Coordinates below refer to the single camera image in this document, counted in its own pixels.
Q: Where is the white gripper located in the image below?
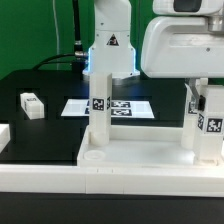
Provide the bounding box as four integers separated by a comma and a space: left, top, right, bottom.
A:
141, 17, 224, 112

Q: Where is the white desk tabletop tray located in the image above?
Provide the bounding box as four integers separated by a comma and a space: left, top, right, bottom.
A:
77, 125, 224, 168

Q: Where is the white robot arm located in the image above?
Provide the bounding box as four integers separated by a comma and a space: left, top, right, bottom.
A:
84, 0, 224, 110

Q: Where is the white marker sheet with tags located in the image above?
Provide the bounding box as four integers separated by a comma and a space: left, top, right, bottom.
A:
61, 99, 154, 119

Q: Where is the white front fence bar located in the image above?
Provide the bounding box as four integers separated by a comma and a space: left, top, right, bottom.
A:
0, 165, 224, 197

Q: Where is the white left fence block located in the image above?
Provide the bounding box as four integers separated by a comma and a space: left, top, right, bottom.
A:
0, 124, 10, 153

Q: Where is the black cable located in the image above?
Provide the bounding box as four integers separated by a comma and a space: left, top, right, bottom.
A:
31, 0, 90, 71

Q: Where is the white thin cable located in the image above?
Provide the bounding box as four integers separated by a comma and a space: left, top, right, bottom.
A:
51, 0, 61, 71

